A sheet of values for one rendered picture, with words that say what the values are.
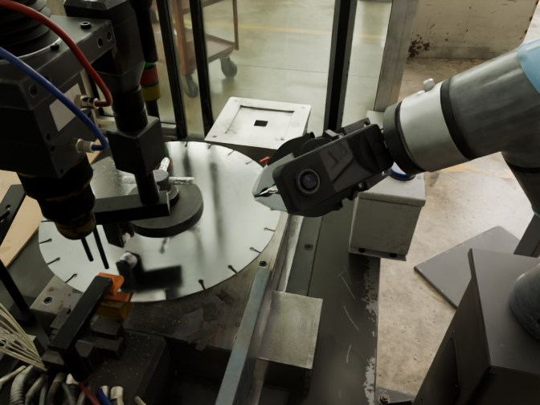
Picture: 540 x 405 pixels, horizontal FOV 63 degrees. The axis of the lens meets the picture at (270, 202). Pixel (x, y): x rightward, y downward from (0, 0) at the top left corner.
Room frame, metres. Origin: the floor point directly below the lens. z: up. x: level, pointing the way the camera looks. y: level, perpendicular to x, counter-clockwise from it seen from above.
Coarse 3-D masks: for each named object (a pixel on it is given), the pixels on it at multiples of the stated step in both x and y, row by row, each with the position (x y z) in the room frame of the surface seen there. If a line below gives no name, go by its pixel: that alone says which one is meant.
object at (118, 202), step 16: (144, 192) 0.38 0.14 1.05; (160, 192) 0.40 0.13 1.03; (96, 208) 0.37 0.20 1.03; (112, 208) 0.37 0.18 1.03; (128, 208) 0.37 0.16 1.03; (144, 208) 0.38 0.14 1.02; (160, 208) 0.38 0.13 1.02; (96, 224) 0.37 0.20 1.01; (112, 224) 0.37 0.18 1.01; (128, 224) 0.39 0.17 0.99; (112, 240) 0.37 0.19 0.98
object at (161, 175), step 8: (168, 160) 0.51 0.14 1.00; (160, 168) 0.49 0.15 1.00; (128, 176) 0.47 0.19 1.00; (160, 176) 0.46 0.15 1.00; (168, 176) 0.47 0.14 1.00; (160, 184) 0.45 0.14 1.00; (168, 184) 0.46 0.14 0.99; (176, 184) 0.46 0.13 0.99; (184, 184) 0.46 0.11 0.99; (192, 184) 0.46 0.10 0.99; (168, 192) 0.46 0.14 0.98
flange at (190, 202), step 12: (132, 192) 0.48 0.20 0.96; (180, 192) 0.48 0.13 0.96; (192, 192) 0.48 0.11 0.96; (180, 204) 0.46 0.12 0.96; (192, 204) 0.46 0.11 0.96; (168, 216) 0.43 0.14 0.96; (180, 216) 0.43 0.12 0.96; (192, 216) 0.43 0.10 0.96; (144, 228) 0.41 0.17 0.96; (156, 228) 0.41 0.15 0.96; (168, 228) 0.41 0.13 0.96
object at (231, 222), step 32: (192, 160) 0.58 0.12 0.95; (224, 160) 0.58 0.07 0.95; (96, 192) 0.50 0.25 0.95; (128, 192) 0.50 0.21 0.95; (224, 192) 0.50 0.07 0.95; (192, 224) 0.43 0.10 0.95; (224, 224) 0.43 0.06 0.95; (256, 224) 0.43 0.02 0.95; (64, 256) 0.37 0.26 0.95; (96, 256) 0.37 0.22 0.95; (128, 256) 0.37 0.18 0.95; (160, 256) 0.37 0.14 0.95; (192, 256) 0.37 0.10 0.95; (224, 256) 0.37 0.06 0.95; (256, 256) 0.37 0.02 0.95; (128, 288) 0.32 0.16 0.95; (160, 288) 0.32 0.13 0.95; (192, 288) 0.32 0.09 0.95
